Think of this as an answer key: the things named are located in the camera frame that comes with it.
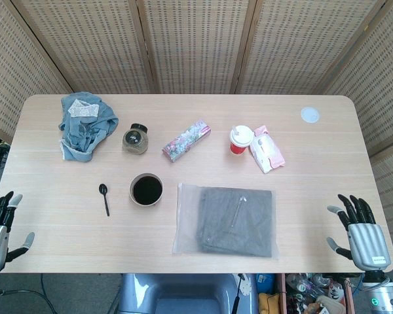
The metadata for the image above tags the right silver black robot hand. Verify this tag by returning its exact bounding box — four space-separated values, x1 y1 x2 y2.
326 194 392 271

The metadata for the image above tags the black plastic spoon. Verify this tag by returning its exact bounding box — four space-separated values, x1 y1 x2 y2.
98 183 111 217

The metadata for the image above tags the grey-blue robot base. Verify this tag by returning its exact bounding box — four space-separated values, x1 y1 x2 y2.
117 273 259 314

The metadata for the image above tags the beige bowl of black coffee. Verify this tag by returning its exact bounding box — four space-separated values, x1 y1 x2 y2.
128 173 164 207

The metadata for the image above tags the wooden crate of clutter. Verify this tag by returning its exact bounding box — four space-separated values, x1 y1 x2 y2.
276 272 355 314

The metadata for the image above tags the yellow soft bag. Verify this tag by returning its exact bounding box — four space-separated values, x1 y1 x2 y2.
258 292 282 314

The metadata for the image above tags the frosted bag with grey garment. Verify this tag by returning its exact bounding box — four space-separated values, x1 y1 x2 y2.
172 183 280 261

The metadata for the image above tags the pink white wet wipes pack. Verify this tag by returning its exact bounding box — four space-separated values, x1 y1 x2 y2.
250 125 286 174

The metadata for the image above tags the blue denim cloth with lace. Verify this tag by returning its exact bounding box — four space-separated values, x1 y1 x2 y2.
58 92 119 162

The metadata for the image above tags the red paper cup white lid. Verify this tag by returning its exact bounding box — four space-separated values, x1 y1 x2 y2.
229 124 253 156

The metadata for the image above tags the round glass jar black lid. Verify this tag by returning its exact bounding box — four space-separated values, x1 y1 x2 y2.
122 123 149 154

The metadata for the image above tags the pink floral cardboard box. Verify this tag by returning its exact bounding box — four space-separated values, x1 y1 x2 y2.
161 119 212 164

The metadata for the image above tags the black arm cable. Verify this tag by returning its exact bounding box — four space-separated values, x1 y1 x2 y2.
0 273 119 314

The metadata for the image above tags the white bracket on black rod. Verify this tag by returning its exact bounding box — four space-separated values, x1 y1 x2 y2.
232 273 252 314

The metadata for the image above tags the woven folding screen wooden frame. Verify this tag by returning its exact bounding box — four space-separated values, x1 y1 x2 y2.
0 0 393 246

